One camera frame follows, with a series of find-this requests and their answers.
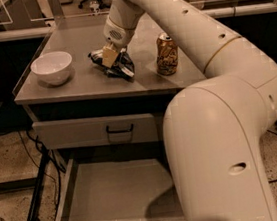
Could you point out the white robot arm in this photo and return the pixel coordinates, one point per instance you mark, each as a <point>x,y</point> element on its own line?
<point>211,128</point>

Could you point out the orange soda can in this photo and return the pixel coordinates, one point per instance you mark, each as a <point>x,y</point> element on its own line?
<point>167,58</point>

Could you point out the clear water bottle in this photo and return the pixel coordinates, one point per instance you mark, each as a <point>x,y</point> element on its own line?
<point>94,6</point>

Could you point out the white ceramic bowl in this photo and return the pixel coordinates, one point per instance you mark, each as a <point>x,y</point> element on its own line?
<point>53,68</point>

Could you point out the blue chip bag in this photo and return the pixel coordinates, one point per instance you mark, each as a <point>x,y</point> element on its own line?
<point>123,66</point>

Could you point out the white horizontal rail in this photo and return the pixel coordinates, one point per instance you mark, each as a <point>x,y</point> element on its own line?
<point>215,13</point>

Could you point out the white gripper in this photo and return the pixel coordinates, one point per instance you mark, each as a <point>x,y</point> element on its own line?
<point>118,34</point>

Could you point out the black metal frame leg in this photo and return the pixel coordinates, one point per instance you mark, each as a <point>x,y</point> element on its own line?
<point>36,197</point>

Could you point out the grey drawer cabinet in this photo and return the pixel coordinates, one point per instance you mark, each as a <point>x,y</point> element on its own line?
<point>89,92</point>

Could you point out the closed upper grey drawer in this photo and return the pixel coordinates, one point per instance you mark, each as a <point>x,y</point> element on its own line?
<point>88,132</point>

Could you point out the open middle grey drawer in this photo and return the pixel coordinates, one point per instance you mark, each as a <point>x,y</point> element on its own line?
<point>138,190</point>

